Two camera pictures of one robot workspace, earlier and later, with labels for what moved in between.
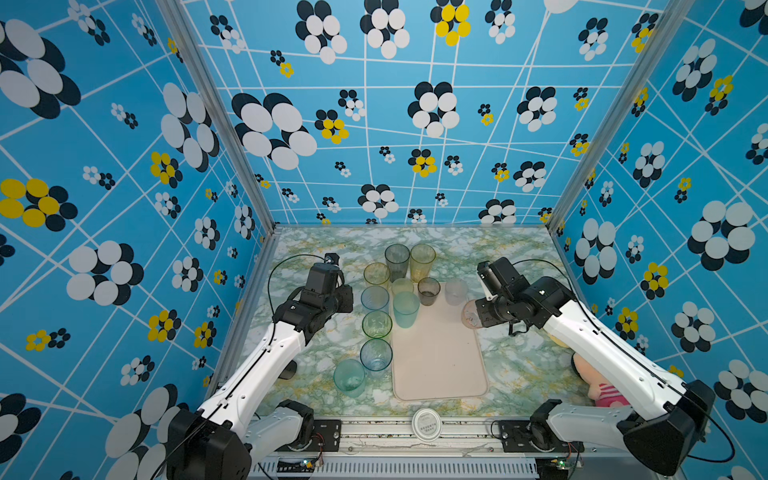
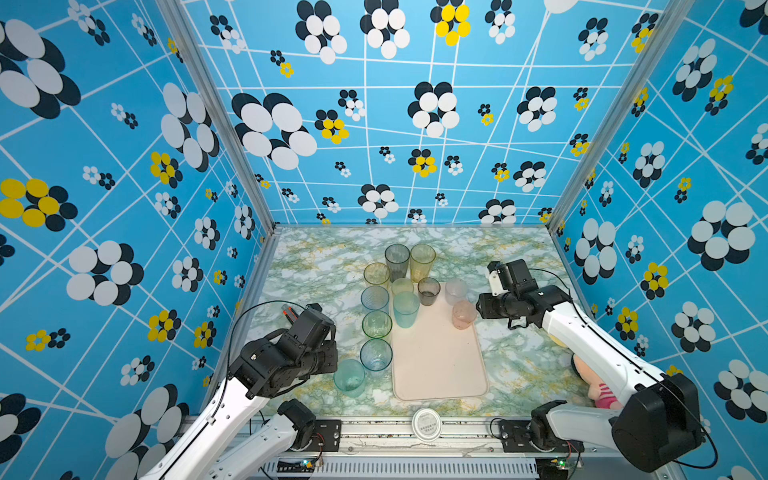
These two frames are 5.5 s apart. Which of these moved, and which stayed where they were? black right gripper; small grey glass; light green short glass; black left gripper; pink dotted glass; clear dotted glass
Moved: pink dotted glass; black left gripper
Stayed: clear dotted glass; light green short glass; small grey glass; black right gripper
